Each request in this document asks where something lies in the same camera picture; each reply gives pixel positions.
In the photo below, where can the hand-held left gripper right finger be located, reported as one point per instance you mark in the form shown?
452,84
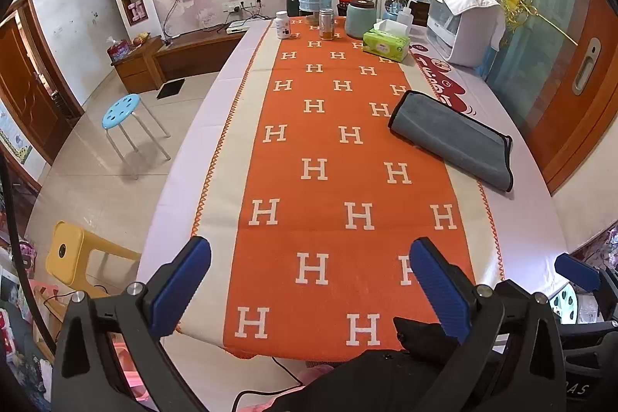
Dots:
437,289

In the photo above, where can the wooden sliding glass door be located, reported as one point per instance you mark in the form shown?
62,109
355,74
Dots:
579,137

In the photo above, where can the blue round stool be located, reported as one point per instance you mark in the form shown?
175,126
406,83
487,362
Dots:
120,109

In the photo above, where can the teal round stool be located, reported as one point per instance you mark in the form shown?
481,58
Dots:
564,302

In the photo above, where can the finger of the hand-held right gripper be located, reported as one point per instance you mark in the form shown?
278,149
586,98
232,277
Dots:
577,271

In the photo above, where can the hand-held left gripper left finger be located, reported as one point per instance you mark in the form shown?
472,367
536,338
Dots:
186,279

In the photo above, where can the red-lidded jar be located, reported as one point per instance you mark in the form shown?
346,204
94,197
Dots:
343,5

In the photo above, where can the yellow plastic stool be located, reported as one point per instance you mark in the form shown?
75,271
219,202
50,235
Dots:
67,252

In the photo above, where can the black speaker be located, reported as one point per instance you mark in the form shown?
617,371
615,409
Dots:
292,2

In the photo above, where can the green tissue pack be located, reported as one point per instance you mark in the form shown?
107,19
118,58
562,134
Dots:
386,45

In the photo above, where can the wooden television cabinet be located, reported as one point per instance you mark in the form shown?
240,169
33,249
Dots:
193,52

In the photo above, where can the white power strip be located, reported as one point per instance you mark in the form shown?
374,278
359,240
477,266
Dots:
239,4

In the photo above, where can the orange printed table runner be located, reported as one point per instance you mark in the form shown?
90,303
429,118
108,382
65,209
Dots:
314,209

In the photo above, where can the black floor mat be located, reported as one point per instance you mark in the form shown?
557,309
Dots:
170,89

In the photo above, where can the white pill bottle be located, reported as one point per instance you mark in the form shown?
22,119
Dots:
283,26

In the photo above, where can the white set-top box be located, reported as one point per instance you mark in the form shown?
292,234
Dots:
239,26

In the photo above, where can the grey towel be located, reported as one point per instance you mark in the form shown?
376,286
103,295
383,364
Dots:
449,137

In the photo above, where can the white countertop appliance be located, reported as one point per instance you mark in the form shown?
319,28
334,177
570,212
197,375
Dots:
468,38

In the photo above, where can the red tissue box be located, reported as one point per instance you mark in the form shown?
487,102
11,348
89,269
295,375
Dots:
118,51

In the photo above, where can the white squeeze bottle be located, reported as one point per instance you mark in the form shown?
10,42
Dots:
404,14

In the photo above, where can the teal jar with dark lid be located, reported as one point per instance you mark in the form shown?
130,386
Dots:
360,21

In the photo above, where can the amber glass jar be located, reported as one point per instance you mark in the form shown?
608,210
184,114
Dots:
327,26

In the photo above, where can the brown wooden door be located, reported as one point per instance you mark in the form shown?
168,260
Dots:
29,93

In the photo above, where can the glass snow globe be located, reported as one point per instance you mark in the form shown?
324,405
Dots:
392,6

